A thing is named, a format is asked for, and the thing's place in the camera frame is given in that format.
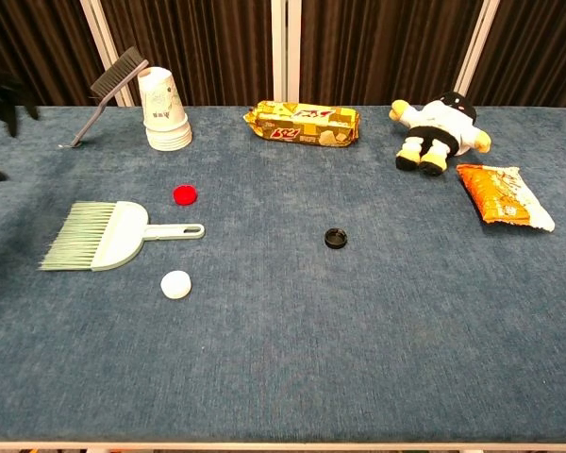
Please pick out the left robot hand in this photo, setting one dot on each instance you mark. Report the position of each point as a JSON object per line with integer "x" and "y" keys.
{"x": 2, "y": 92}

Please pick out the red bottle cap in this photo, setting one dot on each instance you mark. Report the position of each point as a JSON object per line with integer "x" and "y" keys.
{"x": 186, "y": 195}

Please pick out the white bottle cap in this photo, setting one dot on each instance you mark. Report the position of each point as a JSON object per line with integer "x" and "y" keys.
{"x": 175, "y": 284}

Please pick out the black bottle cap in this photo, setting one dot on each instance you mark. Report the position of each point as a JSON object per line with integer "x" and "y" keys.
{"x": 336, "y": 239}

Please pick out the stack of white paper cups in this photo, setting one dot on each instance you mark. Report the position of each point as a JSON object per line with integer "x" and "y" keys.
{"x": 162, "y": 118}

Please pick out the yellow biscuit package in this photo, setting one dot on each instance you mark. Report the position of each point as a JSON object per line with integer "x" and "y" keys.
{"x": 302, "y": 125}

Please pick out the blue tablecloth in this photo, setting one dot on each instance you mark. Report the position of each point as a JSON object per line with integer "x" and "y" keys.
{"x": 283, "y": 354}

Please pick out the black and white plush toy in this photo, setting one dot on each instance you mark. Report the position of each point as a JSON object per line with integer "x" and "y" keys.
{"x": 441, "y": 122}

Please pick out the orange snack bag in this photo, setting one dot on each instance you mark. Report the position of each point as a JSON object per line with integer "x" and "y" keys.
{"x": 500, "y": 193}

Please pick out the white partition post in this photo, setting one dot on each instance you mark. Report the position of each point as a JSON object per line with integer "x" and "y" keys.
{"x": 99, "y": 28}
{"x": 476, "y": 47}
{"x": 277, "y": 47}

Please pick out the white table frame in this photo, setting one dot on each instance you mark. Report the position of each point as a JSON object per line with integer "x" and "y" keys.
{"x": 283, "y": 446}

